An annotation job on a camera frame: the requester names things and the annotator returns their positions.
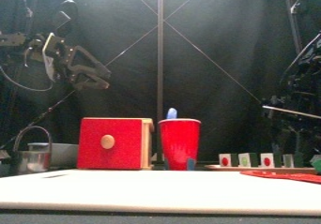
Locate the pink plastic plate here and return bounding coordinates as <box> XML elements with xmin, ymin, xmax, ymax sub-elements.
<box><xmin>205</xmin><ymin>163</ymin><xmax>317</xmax><ymax>173</ymax></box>

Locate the white flat metal bar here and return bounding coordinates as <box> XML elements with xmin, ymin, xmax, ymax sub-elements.
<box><xmin>261</xmin><ymin>105</ymin><xmax>321</xmax><ymax>120</ymax></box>

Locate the white cutting board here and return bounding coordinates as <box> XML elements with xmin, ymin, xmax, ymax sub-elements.
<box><xmin>0</xmin><ymin>169</ymin><xmax>321</xmax><ymax>217</ymax></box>

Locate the slanted dark frame pole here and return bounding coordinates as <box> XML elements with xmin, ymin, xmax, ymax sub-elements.
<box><xmin>282</xmin><ymin>0</ymin><xmax>304</xmax><ymax>55</ymax></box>

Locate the light wooden toy box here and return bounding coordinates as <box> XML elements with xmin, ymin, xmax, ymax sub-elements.
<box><xmin>80</xmin><ymin>116</ymin><xmax>157</xmax><ymax>171</ymax></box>

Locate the white sushi piece green centre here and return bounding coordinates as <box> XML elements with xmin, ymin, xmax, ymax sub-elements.
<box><xmin>237</xmin><ymin>152</ymin><xmax>261</xmax><ymax>168</ymax></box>
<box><xmin>282</xmin><ymin>153</ymin><xmax>306</xmax><ymax>169</ymax></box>

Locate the thin diagonal brace wire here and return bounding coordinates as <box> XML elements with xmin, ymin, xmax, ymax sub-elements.
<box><xmin>122</xmin><ymin>0</ymin><xmax>264</xmax><ymax>104</ymax></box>
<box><xmin>0</xmin><ymin>0</ymin><xmax>211</xmax><ymax>149</ymax></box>

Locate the grey vertical frame pole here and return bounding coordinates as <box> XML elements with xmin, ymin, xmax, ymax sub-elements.
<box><xmin>155</xmin><ymin>0</ymin><xmax>166</xmax><ymax>164</ymax></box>

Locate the green toy food item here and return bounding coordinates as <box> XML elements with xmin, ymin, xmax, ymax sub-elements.
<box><xmin>310</xmin><ymin>157</ymin><xmax>321</xmax><ymax>174</ymax></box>

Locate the grey plastic tub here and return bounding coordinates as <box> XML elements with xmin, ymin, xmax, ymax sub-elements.
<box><xmin>27</xmin><ymin>142</ymin><xmax>80</xmax><ymax>169</ymax></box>

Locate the white sushi piece red centre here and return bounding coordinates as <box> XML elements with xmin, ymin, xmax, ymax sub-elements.
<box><xmin>217</xmin><ymin>153</ymin><xmax>239</xmax><ymax>168</ymax></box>
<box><xmin>260</xmin><ymin>152</ymin><xmax>284</xmax><ymax>169</ymax></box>

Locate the metal pot with handle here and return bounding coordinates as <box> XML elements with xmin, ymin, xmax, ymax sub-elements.
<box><xmin>12</xmin><ymin>125</ymin><xmax>54</xmax><ymax>174</ymax></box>

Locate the red plastic cup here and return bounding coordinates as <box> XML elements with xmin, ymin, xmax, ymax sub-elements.
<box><xmin>157</xmin><ymin>118</ymin><xmax>202</xmax><ymax>172</ymax></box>

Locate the red-fronted wooden drawer with knob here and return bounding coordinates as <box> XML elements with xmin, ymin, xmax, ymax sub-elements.
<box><xmin>76</xmin><ymin>117</ymin><xmax>147</xmax><ymax>171</ymax></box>

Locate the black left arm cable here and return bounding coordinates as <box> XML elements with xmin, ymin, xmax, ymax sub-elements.
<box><xmin>0</xmin><ymin>65</ymin><xmax>56</xmax><ymax>93</ymax></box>

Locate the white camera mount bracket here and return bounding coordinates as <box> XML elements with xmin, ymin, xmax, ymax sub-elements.
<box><xmin>41</xmin><ymin>32</ymin><xmax>59</xmax><ymax>83</ymax></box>

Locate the blue plastic utensil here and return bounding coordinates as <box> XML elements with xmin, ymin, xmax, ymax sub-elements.
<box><xmin>166</xmin><ymin>107</ymin><xmax>179</xmax><ymax>120</ymax></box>

